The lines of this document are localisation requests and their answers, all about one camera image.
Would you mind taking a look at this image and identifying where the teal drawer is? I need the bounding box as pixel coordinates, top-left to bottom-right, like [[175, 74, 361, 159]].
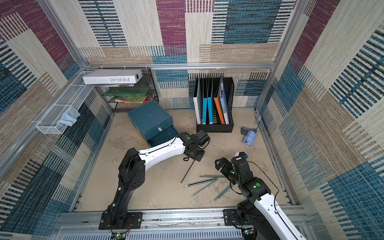
[[147, 125, 179, 148]]

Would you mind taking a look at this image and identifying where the dark pencil pair angled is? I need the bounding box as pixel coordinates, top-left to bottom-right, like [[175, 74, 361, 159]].
[[184, 178, 218, 188]]

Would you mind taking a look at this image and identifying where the teal drawer cabinet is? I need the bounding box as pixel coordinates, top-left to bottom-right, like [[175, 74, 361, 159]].
[[128, 101, 174, 144]]

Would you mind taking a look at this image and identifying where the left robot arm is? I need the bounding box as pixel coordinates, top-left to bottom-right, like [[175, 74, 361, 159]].
[[99, 130, 211, 230]]

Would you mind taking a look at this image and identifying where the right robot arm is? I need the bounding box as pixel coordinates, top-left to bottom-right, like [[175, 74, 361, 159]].
[[215, 152, 305, 240]]

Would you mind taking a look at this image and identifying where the teal pencil diagonal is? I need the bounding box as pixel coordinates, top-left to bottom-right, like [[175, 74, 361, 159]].
[[190, 178, 218, 198]]

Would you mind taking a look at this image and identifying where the teal pencil pair right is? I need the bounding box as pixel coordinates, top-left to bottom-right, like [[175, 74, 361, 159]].
[[214, 183, 232, 201]]

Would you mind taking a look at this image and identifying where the blue white stapler device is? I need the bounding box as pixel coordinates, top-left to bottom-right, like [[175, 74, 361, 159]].
[[241, 117, 262, 147]]

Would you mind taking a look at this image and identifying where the teal folder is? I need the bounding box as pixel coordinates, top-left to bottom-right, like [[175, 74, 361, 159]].
[[201, 78, 214, 125]]

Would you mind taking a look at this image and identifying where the orange folder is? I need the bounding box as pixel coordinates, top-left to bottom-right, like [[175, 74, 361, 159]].
[[214, 96, 226, 125]]

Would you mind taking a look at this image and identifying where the black mesh file organizer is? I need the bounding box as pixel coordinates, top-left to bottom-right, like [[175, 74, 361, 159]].
[[190, 77, 235, 133]]

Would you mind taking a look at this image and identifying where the green book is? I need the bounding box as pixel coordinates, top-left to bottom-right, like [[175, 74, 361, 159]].
[[104, 87, 150, 97]]

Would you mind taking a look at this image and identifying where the white FOLIO box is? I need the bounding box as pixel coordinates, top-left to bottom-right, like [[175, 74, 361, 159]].
[[83, 69, 143, 85]]

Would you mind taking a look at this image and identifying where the light blue cloth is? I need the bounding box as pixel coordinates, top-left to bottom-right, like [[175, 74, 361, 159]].
[[57, 106, 81, 129]]

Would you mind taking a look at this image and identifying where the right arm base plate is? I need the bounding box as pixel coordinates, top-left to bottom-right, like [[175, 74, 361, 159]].
[[223, 209, 248, 228]]

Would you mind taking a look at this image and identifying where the black wire shelf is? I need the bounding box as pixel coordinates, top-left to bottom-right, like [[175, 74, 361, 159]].
[[95, 68, 159, 114]]

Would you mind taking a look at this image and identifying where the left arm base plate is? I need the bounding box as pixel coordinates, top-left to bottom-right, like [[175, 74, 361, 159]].
[[99, 211, 143, 230]]

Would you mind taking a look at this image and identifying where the white wire basket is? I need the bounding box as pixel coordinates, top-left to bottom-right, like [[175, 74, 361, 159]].
[[36, 84, 93, 135]]

